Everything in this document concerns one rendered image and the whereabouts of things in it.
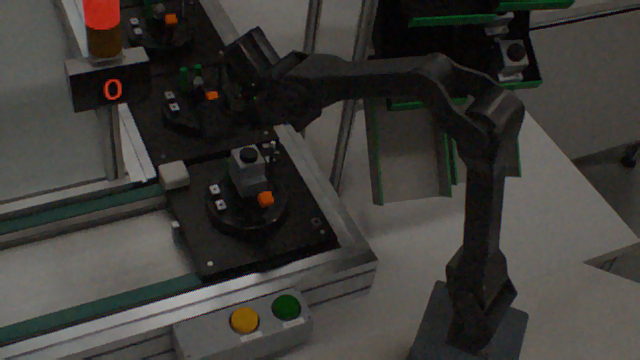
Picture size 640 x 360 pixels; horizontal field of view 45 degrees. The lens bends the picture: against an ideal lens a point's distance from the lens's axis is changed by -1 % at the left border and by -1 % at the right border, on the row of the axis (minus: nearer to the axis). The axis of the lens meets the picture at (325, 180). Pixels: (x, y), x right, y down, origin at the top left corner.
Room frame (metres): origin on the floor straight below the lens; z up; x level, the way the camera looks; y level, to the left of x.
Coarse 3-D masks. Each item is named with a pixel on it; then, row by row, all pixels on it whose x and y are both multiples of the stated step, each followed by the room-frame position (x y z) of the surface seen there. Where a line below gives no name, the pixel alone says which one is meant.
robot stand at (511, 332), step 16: (432, 304) 0.68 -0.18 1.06; (448, 304) 0.68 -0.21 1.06; (432, 320) 0.65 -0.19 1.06; (448, 320) 0.66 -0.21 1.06; (512, 320) 0.67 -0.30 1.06; (416, 336) 0.62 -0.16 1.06; (432, 336) 0.62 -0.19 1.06; (496, 336) 0.64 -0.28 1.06; (512, 336) 0.65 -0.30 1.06; (416, 352) 0.59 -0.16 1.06; (432, 352) 0.60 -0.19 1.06; (448, 352) 0.60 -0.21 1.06; (464, 352) 0.61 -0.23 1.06; (496, 352) 0.61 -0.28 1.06; (512, 352) 0.62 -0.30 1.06
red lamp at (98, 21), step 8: (88, 0) 0.86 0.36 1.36; (96, 0) 0.86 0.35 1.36; (104, 0) 0.87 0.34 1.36; (112, 0) 0.87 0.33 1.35; (88, 8) 0.86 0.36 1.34; (96, 8) 0.86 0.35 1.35; (104, 8) 0.86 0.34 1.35; (112, 8) 0.87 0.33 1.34; (88, 16) 0.86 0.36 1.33; (96, 16) 0.86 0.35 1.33; (104, 16) 0.86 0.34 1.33; (112, 16) 0.87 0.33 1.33; (88, 24) 0.86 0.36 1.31; (96, 24) 0.86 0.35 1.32; (104, 24) 0.86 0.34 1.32; (112, 24) 0.87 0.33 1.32
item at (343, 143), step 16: (320, 0) 1.16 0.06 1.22; (368, 0) 1.01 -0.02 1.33; (320, 16) 1.17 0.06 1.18; (368, 16) 1.02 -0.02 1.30; (304, 32) 1.17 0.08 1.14; (368, 32) 1.02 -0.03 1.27; (304, 48) 1.17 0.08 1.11; (368, 48) 1.02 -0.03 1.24; (352, 112) 1.02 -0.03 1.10; (304, 128) 1.17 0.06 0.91; (352, 128) 1.02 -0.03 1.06; (336, 144) 1.03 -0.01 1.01; (336, 160) 1.02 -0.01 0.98; (336, 176) 1.01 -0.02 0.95; (336, 192) 1.02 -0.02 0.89
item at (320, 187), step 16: (208, 0) 1.49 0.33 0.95; (224, 16) 1.43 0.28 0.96; (224, 32) 1.37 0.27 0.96; (128, 112) 1.07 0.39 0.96; (128, 128) 1.03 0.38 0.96; (288, 128) 1.11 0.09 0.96; (128, 144) 1.00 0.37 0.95; (288, 144) 1.06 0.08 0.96; (304, 144) 1.07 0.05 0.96; (128, 160) 0.95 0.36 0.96; (144, 160) 0.96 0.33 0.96; (304, 160) 1.03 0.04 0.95; (144, 176) 0.93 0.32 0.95; (304, 176) 0.99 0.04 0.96; (320, 176) 0.99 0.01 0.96; (320, 192) 0.96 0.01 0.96; (320, 208) 0.92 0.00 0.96; (336, 208) 0.92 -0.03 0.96; (336, 224) 0.89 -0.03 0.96; (352, 224) 0.89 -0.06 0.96; (352, 240) 0.86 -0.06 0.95
